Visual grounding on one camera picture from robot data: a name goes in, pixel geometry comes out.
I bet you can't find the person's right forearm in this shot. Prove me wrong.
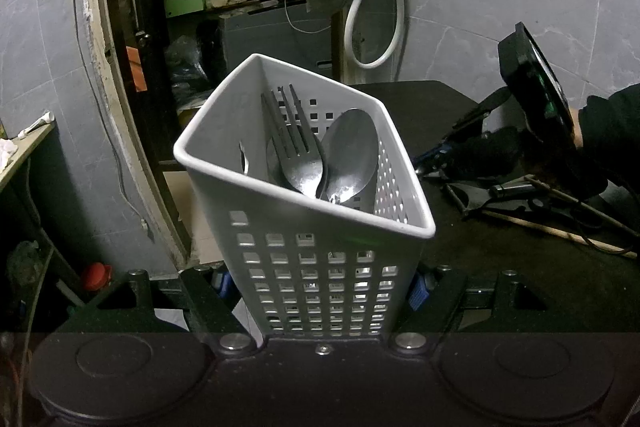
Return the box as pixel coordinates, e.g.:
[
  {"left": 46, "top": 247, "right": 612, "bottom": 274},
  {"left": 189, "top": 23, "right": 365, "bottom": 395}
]
[{"left": 570, "top": 82, "right": 640, "bottom": 208}]

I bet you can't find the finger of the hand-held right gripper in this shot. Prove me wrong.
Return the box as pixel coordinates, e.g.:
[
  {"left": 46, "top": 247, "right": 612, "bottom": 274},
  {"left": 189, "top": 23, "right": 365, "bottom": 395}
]
[
  {"left": 452, "top": 86, "right": 512, "bottom": 132},
  {"left": 414, "top": 127, "right": 522, "bottom": 180}
]

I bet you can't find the dark grey cabinet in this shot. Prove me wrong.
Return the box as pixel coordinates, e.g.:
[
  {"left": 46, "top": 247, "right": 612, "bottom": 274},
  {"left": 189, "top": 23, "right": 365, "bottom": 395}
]
[{"left": 222, "top": 7, "right": 333, "bottom": 74}]

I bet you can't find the white crumpled tissue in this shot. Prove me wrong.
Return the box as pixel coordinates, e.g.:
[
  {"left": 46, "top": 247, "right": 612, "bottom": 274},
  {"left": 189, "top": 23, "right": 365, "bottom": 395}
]
[{"left": 0, "top": 138, "right": 19, "bottom": 168}]

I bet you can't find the white tube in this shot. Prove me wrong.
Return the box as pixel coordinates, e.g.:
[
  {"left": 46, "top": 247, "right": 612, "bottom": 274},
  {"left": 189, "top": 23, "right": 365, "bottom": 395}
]
[{"left": 17, "top": 111, "right": 55, "bottom": 138}]

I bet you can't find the thin wall cable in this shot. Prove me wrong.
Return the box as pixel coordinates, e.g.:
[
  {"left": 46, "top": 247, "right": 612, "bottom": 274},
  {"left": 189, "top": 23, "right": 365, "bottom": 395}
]
[{"left": 64, "top": 0, "right": 155, "bottom": 240}]

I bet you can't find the red bottle cap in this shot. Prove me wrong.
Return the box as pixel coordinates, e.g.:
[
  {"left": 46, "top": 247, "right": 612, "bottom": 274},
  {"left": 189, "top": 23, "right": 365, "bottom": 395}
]
[{"left": 82, "top": 263, "right": 112, "bottom": 292}]

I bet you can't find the plain wooden chopstick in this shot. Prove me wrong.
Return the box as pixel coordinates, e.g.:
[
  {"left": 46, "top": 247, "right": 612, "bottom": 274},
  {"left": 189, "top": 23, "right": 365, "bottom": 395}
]
[{"left": 479, "top": 209, "right": 639, "bottom": 259}]

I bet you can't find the dark door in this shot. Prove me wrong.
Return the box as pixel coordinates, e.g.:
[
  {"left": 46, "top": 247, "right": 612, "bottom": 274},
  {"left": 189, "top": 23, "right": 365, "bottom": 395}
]
[{"left": 100, "top": 0, "right": 168, "bottom": 168}]

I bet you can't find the green box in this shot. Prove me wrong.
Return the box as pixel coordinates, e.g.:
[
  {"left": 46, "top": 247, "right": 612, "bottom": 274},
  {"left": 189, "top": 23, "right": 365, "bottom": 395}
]
[{"left": 165, "top": 0, "right": 207, "bottom": 15}]

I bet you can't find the cardboard sheet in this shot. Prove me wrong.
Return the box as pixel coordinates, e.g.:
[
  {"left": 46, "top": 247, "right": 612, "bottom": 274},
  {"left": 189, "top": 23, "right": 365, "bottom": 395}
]
[{"left": 162, "top": 169, "right": 227, "bottom": 269}]

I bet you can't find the metal spoon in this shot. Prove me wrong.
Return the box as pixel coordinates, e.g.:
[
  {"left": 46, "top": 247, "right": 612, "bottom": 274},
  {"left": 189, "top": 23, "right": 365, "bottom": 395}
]
[{"left": 315, "top": 108, "right": 381, "bottom": 204}]

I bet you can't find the white perforated utensil basket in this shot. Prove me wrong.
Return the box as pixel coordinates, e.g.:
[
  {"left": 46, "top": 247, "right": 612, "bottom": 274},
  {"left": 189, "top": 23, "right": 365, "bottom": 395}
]
[{"left": 172, "top": 53, "right": 437, "bottom": 339}]

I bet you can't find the pile of dark plastic bags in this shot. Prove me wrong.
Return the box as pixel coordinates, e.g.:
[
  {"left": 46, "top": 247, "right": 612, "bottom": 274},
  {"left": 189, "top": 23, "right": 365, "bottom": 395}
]
[{"left": 165, "top": 34, "right": 226, "bottom": 118}]

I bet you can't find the pale door frame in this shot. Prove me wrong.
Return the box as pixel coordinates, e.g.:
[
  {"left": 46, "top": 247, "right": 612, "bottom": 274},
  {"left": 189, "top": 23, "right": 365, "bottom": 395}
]
[{"left": 80, "top": 0, "right": 193, "bottom": 268}]

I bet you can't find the metal fork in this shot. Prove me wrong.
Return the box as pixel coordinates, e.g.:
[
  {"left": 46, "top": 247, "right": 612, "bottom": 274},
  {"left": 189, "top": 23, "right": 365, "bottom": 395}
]
[{"left": 260, "top": 84, "right": 328, "bottom": 198}]

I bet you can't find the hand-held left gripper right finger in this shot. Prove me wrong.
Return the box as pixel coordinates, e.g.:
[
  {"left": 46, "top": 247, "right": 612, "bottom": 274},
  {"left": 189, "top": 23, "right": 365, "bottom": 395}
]
[{"left": 387, "top": 264, "right": 551, "bottom": 355}]

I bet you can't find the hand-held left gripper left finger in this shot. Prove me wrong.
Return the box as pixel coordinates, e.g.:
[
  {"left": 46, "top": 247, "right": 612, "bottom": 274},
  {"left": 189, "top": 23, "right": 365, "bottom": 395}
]
[{"left": 92, "top": 264, "right": 257, "bottom": 355}]

